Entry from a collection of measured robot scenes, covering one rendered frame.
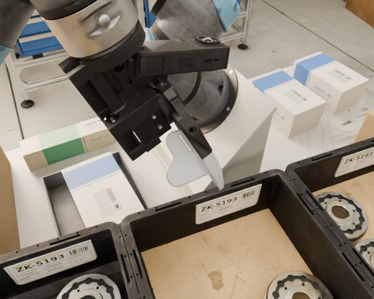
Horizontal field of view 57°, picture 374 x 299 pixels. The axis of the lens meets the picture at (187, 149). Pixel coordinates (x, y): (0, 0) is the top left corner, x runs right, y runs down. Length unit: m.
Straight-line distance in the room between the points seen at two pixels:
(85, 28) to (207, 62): 0.14
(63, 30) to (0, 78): 2.52
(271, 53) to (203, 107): 2.14
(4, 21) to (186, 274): 0.45
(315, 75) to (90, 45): 0.93
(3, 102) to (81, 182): 1.81
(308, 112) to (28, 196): 0.77
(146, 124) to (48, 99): 2.11
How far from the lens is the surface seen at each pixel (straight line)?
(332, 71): 1.20
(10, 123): 2.36
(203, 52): 0.37
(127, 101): 0.36
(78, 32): 0.31
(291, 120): 0.99
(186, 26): 0.64
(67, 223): 0.85
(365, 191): 0.79
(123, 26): 0.31
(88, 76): 0.33
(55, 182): 0.92
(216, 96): 0.75
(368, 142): 0.74
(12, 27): 0.43
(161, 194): 0.86
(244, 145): 0.73
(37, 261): 0.58
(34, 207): 0.92
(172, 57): 0.35
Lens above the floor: 1.39
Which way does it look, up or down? 46 degrees down
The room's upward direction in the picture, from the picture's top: straight up
